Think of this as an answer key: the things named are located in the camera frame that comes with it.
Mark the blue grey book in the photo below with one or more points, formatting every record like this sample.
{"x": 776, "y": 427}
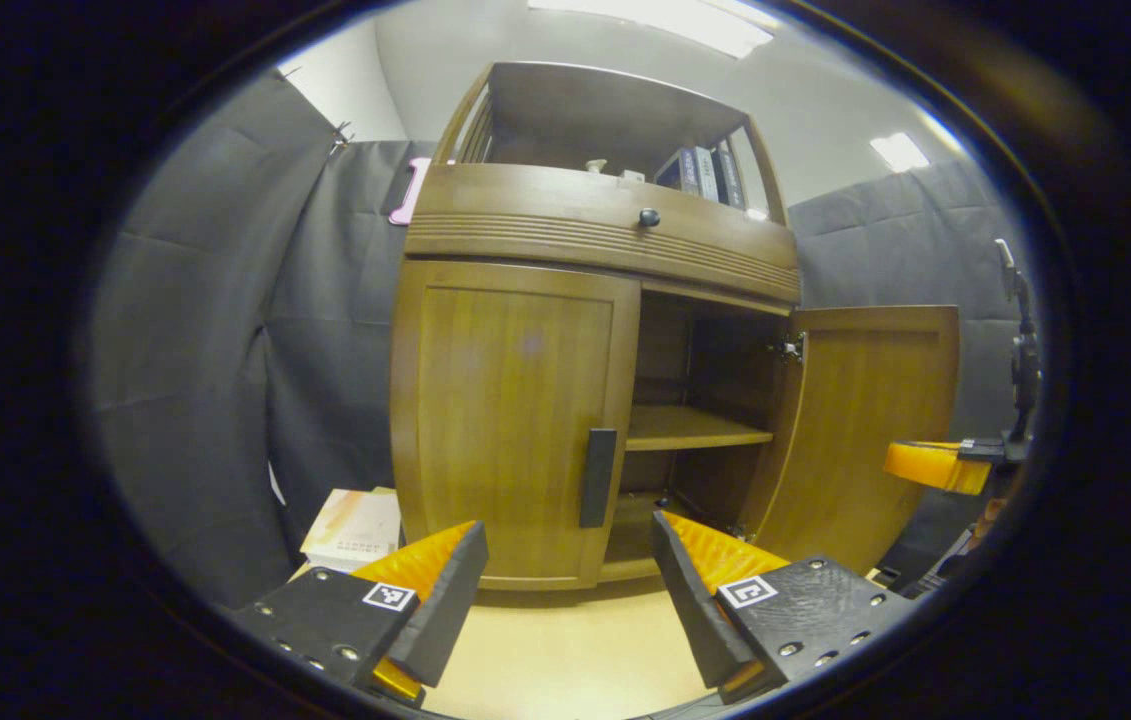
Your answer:
{"x": 680, "y": 172}

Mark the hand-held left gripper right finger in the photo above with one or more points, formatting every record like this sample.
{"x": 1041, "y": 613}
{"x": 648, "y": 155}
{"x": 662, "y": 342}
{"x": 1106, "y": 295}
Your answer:
{"x": 690, "y": 610}

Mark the wooden double-door shoe cabinet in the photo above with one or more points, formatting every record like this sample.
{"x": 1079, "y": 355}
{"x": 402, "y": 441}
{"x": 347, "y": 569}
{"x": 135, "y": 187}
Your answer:
{"x": 605, "y": 110}

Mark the light grey book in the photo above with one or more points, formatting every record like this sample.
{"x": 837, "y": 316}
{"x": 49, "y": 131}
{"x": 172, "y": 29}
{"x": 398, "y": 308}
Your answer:
{"x": 707, "y": 175}

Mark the metal door hinge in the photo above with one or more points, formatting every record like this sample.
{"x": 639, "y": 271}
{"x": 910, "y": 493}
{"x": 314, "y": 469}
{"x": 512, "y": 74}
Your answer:
{"x": 792, "y": 348}

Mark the black round drawer knob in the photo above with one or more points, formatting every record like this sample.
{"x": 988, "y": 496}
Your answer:
{"x": 649, "y": 218}

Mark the wooden shoe cabinet door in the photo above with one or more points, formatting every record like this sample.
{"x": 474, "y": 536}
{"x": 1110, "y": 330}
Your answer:
{"x": 865, "y": 400}
{"x": 505, "y": 400}

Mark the white paper sheet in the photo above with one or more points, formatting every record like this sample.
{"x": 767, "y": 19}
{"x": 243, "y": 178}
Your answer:
{"x": 277, "y": 485}

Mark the black backdrop cloth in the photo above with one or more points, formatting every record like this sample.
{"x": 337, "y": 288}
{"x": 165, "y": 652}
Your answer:
{"x": 195, "y": 350}

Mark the small ceiling light panel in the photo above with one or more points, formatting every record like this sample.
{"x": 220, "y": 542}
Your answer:
{"x": 900, "y": 152}

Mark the wooden inner cabinet shelf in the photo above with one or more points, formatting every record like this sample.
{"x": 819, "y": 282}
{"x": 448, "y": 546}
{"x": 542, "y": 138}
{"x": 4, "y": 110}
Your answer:
{"x": 685, "y": 428}

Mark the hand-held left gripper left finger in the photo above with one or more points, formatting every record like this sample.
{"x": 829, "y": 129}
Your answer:
{"x": 445, "y": 610}

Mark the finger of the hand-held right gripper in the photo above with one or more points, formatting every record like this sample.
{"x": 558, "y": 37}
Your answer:
{"x": 930, "y": 466}

